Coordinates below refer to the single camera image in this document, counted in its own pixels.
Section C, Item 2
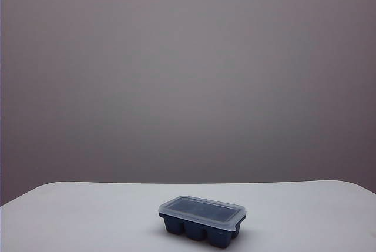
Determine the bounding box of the blue silicone ice cube tray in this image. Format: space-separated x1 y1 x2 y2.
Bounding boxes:
160 212 246 249

